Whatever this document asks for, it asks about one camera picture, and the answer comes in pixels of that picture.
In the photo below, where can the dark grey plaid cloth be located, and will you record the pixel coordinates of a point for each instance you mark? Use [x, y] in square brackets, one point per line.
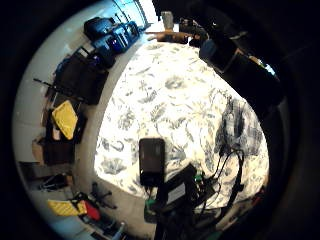
[235, 125]

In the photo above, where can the brown wooden furniture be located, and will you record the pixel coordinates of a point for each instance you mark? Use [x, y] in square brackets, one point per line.
[168, 36]

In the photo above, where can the white blue floral tablecloth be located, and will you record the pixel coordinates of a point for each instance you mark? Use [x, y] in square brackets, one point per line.
[160, 100]

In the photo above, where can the blue black equipment bag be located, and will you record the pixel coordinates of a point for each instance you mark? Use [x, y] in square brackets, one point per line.
[111, 36]

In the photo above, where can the black smartphone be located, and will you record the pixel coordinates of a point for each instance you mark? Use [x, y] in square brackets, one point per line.
[152, 161]

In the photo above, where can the black box with white label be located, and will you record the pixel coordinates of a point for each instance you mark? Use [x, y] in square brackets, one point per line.
[176, 191]

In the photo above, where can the large black case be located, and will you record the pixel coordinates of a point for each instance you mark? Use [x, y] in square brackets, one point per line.
[81, 78]

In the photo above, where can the black rod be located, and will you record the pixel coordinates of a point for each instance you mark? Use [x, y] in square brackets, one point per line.
[56, 87]

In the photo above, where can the black chair base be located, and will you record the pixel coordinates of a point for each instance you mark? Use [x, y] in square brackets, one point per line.
[101, 195]

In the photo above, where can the black crate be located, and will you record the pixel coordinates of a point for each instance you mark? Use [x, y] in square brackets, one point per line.
[60, 151]

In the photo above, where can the red object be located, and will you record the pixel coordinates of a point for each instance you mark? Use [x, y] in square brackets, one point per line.
[92, 210]

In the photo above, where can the brown cardboard box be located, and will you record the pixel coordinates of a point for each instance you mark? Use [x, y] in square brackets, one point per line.
[37, 150]

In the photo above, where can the yellow sheet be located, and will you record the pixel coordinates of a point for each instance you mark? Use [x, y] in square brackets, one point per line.
[63, 207]

